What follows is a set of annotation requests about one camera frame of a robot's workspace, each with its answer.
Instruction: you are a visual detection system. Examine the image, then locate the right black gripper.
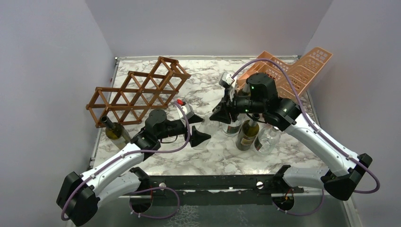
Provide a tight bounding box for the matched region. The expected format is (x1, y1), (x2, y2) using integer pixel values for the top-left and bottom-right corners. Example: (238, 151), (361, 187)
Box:
(209, 88), (266, 124)

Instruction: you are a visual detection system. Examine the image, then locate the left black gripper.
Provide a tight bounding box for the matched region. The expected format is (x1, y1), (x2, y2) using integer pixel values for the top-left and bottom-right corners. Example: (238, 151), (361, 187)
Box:
(157, 113), (211, 146)

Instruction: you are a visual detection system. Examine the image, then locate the green wine bottle cream label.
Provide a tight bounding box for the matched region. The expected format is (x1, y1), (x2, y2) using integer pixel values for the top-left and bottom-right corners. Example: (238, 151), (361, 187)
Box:
(100, 116), (131, 150)

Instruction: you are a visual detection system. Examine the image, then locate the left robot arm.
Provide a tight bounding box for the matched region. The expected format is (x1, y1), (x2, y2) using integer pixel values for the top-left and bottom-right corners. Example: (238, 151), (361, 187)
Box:
(56, 107), (204, 227)

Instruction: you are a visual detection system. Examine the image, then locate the clear bottle with label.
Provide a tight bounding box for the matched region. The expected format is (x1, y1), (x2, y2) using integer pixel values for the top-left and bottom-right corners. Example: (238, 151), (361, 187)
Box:
(222, 113), (246, 136)

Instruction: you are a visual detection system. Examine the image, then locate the olive wine bottle in basket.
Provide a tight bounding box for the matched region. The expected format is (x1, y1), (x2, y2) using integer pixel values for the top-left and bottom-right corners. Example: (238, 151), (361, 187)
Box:
(238, 83), (250, 96)

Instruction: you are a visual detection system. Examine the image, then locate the dark green wine bottle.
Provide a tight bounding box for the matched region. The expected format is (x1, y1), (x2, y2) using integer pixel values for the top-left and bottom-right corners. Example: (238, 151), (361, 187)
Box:
(235, 113), (260, 151)

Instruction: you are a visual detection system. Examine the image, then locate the clear bottle pink cap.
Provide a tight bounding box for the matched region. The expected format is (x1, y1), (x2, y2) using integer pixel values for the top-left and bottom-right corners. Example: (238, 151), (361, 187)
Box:
(253, 125), (281, 156)

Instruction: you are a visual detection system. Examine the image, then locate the brown wooden wine rack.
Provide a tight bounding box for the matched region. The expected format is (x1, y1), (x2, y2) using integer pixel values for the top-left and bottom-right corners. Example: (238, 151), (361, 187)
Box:
(86, 56), (191, 128)

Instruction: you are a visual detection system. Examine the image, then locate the peach plastic tiered basket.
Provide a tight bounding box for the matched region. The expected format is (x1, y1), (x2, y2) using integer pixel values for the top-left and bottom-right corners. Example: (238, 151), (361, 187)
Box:
(236, 47), (332, 103)

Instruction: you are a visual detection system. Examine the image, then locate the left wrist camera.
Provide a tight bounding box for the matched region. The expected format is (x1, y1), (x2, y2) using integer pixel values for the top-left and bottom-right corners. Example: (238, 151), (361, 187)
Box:
(176, 99), (195, 124)

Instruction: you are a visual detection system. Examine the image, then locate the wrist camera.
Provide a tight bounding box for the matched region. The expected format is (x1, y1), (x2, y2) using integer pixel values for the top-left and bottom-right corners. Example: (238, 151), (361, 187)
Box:
(218, 71), (234, 88)
(176, 99), (195, 124)

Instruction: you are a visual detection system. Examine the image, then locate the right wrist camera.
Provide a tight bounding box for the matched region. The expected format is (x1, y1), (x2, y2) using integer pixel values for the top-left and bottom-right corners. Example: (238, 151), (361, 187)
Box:
(218, 71), (234, 88)

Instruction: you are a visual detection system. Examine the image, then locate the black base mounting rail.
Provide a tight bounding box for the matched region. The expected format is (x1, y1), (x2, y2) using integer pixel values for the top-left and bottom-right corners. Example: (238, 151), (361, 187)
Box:
(129, 174), (303, 208)

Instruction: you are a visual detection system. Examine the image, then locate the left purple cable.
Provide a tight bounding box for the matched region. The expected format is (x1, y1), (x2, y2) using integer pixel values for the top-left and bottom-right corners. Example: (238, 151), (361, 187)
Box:
(61, 103), (192, 222)

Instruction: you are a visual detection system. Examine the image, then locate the purple cable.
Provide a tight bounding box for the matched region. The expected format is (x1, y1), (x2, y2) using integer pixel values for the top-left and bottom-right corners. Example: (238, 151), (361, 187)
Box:
(231, 58), (381, 194)
(61, 103), (192, 222)

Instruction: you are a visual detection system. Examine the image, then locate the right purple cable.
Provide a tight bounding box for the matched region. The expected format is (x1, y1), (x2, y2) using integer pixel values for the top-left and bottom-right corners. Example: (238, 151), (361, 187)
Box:
(231, 58), (381, 194)

